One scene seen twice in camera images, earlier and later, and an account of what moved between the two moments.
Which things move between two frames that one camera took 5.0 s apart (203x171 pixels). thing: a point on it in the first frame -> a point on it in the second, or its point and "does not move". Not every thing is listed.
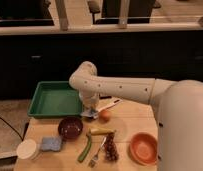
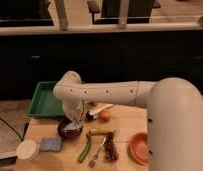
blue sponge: [51, 143] does not move
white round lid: [27, 149] does not move
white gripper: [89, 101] -> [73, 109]
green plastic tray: [54, 99] does not move
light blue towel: [90, 112] -> [76, 124]
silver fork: [93, 162] does not move
